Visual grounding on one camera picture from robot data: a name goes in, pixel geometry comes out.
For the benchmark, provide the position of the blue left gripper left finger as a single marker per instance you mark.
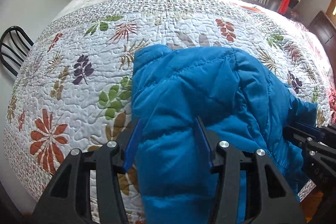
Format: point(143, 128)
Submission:
point(131, 145)

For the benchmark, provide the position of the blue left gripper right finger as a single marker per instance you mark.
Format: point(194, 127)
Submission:
point(203, 145)

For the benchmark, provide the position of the blue quilted puffer jacket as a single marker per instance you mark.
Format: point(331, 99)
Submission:
point(234, 95)

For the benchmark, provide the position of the floral quilted bedspread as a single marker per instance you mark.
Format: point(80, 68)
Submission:
point(74, 88)

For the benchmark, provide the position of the dark wooden door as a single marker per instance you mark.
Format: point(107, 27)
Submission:
point(323, 28)

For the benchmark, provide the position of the black metal chair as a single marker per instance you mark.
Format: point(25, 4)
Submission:
point(15, 47)

